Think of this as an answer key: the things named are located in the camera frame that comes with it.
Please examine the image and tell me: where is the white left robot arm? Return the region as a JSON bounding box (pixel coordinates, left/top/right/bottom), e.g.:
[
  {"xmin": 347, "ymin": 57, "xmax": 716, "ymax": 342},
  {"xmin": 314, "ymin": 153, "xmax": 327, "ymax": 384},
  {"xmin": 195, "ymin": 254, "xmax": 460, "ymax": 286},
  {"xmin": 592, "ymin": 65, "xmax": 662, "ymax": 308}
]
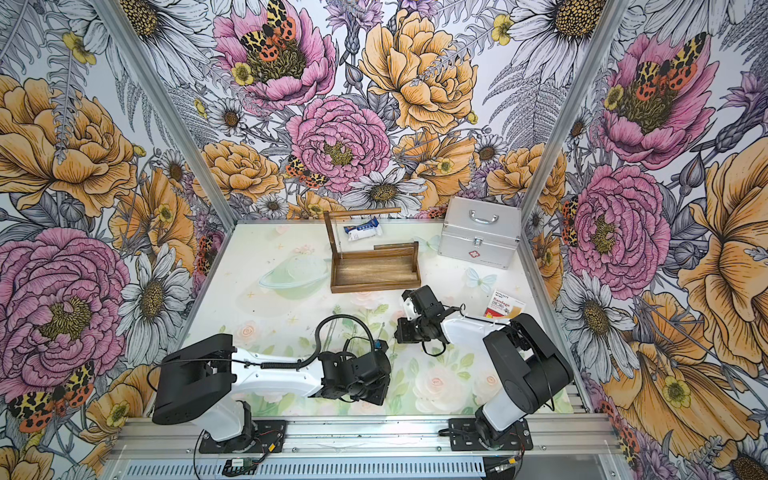
[{"xmin": 152, "ymin": 334, "xmax": 391, "ymax": 442}]

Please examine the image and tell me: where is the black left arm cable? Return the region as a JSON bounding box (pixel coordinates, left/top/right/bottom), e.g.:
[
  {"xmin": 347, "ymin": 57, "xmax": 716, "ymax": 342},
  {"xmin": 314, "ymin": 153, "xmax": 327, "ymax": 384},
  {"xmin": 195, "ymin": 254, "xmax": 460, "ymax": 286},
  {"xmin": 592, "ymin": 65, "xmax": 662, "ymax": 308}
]
[{"xmin": 260, "ymin": 313, "xmax": 379, "ymax": 370}]

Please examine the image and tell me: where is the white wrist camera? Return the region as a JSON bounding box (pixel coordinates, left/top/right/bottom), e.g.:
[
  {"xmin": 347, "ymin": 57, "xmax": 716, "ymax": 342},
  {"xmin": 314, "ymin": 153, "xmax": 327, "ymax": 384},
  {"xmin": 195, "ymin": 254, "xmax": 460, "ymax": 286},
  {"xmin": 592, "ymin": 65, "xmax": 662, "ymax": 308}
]
[
  {"xmin": 374, "ymin": 339, "xmax": 389, "ymax": 353},
  {"xmin": 402, "ymin": 290, "xmax": 419, "ymax": 321}
]

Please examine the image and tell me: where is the aluminium front rail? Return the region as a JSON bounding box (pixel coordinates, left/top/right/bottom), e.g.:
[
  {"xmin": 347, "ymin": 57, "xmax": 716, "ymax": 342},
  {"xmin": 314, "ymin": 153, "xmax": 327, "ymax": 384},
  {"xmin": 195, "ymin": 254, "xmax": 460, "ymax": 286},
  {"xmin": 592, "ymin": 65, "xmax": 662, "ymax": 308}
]
[{"xmin": 108, "ymin": 413, "xmax": 620, "ymax": 461}]

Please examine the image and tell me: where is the red white bandage box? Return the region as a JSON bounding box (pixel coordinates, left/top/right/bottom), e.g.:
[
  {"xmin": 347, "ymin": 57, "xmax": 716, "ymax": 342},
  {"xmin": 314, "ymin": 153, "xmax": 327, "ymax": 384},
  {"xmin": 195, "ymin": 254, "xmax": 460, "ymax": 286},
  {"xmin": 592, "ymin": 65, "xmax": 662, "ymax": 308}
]
[{"xmin": 484, "ymin": 290, "xmax": 526, "ymax": 319}]

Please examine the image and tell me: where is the silver aluminium first aid case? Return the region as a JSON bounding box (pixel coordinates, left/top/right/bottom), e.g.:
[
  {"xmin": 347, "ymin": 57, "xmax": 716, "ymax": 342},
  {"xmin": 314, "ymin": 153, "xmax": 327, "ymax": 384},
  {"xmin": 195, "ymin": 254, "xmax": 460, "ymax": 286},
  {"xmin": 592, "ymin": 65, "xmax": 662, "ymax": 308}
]
[{"xmin": 438, "ymin": 197, "xmax": 522, "ymax": 269}]

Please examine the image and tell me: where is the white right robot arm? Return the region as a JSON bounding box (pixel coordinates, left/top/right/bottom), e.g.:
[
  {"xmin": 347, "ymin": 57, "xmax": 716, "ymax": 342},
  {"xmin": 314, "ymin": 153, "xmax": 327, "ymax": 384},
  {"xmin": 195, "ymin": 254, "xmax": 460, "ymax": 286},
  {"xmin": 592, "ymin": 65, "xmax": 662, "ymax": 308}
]
[{"xmin": 395, "ymin": 286, "xmax": 574, "ymax": 450}]

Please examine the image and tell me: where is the wooden jewelry display stand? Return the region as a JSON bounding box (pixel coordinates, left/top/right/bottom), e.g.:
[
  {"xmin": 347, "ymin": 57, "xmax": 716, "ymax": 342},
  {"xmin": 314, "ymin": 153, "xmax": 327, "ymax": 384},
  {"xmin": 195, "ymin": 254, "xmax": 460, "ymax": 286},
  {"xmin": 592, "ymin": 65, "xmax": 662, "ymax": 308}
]
[{"xmin": 323, "ymin": 207, "xmax": 422, "ymax": 294}]

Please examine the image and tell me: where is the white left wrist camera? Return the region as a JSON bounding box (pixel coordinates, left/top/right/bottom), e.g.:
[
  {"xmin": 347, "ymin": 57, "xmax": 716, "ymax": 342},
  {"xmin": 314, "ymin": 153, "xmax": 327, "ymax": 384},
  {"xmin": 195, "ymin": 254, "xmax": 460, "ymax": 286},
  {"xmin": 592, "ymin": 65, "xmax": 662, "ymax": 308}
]
[{"xmin": 374, "ymin": 339, "xmax": 389, "ymax": 353}]

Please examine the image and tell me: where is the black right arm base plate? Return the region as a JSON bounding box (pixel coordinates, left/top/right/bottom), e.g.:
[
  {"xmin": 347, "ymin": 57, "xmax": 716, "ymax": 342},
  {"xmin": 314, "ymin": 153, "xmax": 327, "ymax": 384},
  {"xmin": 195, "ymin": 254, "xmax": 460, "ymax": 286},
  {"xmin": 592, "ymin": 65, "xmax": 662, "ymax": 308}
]
[{"xmin": 438, "ymin": 417, "xmax": 533, "ymax": 452}]

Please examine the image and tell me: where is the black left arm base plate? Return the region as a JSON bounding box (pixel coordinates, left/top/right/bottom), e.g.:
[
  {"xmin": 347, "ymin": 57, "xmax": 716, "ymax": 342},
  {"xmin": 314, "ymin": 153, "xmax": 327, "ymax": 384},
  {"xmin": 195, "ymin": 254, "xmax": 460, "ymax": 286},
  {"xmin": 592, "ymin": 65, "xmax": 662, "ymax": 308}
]
[{"xmin": 194, "ymin": 399, "xmax": 288, "ymax": 454}]

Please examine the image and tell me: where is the white blue toothpaste tube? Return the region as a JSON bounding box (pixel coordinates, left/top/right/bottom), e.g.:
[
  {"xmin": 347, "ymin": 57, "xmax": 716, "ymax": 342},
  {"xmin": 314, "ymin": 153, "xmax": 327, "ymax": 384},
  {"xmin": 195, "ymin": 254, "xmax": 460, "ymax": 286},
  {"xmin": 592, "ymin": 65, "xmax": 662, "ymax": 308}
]
[{"xmin": 344, "ymin": 218, "xmax": 383, "ymax": 242}]

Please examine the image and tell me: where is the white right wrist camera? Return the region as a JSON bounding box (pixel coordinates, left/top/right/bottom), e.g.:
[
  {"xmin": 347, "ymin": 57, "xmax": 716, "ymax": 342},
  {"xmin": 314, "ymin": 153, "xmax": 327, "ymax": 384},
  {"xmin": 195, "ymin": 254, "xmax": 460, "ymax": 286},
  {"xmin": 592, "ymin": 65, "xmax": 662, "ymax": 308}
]
[{"xmin": 402, "ymin": 290, "xmax": 419, "ymax": 321}]

